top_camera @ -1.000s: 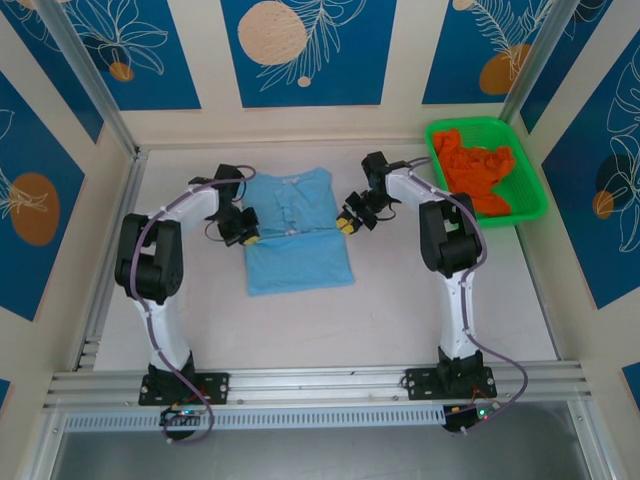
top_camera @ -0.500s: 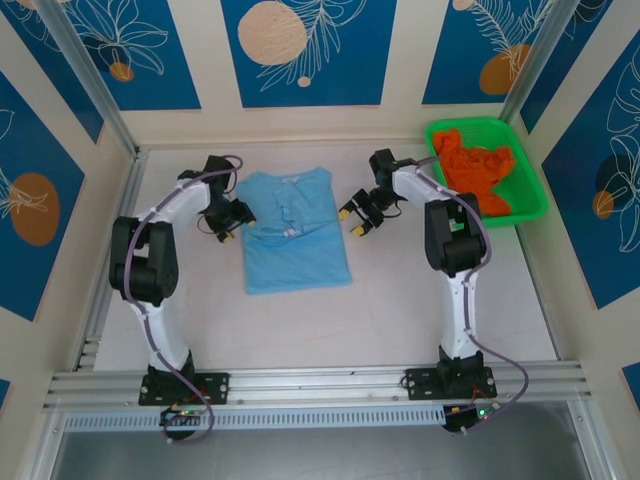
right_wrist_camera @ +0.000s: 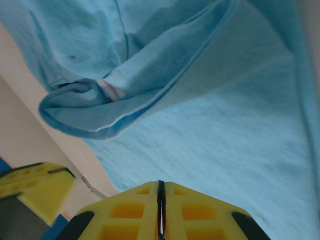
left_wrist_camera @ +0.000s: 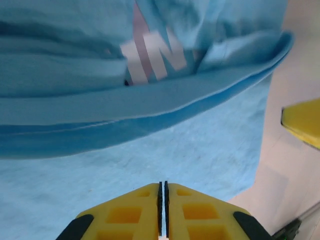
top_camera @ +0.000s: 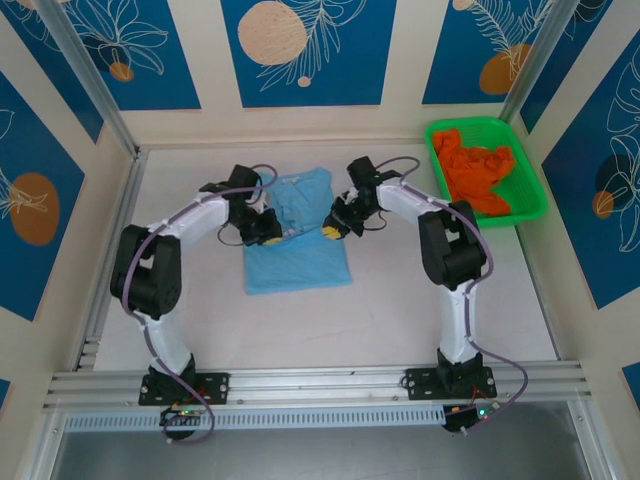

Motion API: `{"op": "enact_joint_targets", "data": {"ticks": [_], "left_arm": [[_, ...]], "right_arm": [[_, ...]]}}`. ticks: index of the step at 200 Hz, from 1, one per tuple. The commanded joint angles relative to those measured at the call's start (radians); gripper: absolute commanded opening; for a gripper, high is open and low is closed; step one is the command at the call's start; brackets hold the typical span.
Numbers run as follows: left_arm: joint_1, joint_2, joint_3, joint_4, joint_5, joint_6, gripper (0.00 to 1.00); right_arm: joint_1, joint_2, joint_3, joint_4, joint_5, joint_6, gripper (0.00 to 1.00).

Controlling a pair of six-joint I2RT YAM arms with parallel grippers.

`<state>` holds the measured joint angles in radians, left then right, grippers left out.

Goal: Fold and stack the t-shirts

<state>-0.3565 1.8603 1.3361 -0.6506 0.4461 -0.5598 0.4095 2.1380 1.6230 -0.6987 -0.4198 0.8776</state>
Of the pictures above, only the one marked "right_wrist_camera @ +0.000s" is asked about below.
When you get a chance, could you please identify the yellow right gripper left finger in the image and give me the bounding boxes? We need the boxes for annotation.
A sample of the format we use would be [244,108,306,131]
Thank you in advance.
[54,179,161,240]

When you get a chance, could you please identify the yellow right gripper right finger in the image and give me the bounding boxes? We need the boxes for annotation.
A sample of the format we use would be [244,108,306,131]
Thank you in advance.
[161,179,272,240]

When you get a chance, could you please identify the light blue printed t-shirt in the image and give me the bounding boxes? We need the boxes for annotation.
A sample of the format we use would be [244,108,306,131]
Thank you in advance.
[0,0,320,240]

